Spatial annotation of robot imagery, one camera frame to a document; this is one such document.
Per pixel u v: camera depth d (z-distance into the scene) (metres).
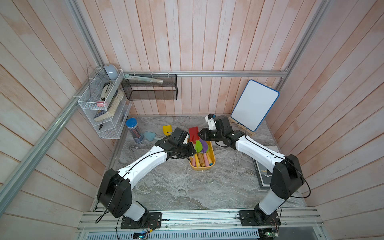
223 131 0.66
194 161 0.90
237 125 1.04
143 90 1.05
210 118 0.77
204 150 0.96
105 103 0.70
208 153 0.97
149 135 1.07
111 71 0.82
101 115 0.79
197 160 0.90
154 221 0.72
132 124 0.90
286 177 0.45
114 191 0.43
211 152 0.93
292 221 0.75
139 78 0.92
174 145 0.62
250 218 0.73
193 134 0.88
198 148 0.98
